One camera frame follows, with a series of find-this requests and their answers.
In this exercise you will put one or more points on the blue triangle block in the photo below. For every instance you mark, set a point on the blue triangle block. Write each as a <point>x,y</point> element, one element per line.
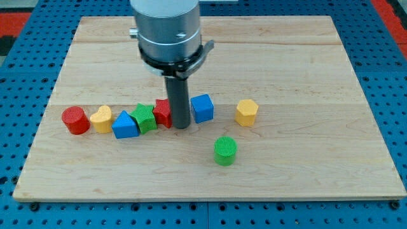
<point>124,126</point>

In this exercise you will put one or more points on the yellow hexagon block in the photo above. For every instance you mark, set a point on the yellow hexagon block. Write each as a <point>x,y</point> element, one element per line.
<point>246,112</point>

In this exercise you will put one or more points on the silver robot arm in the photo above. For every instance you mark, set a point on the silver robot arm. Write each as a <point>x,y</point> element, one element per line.
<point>169,39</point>

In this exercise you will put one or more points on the green cylinder block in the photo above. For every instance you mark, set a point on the green cylinder block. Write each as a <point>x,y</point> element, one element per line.
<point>225,149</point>

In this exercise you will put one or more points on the blue cube block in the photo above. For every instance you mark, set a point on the blue cube block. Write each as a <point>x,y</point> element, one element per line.
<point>202,108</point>

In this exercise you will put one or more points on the black tool clamp mount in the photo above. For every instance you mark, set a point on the black tool clamp mount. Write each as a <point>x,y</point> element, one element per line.
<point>182,69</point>

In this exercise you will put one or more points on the green star block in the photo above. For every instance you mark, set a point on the green star block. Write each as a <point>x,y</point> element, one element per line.
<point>144,117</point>

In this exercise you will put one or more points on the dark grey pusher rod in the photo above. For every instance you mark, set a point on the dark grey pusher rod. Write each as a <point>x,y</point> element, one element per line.
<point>178,96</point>

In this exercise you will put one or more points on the red star block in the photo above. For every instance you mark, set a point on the red star block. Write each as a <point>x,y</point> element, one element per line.
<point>162,113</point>

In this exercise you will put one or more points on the red cylinder block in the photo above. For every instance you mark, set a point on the red cylinder block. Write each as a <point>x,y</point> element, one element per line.
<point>75,120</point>

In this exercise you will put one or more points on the yellow heart block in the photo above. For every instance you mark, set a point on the yellow heart block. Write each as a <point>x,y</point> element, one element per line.
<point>102,120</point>

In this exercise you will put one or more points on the wooden board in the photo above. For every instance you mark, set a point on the wooden board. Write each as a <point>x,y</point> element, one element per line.
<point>314,138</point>

